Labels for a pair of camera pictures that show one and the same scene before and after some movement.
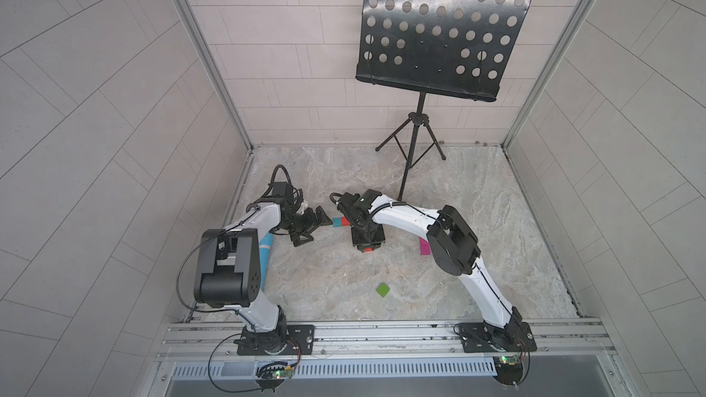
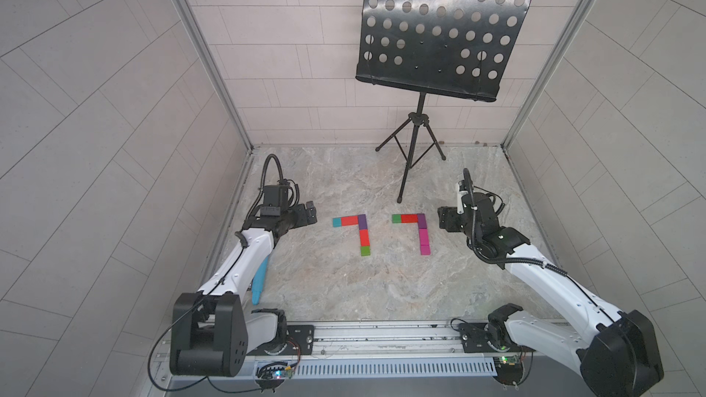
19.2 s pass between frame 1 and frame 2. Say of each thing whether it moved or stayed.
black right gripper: moved
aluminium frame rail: stayed
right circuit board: stayed
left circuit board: stayed
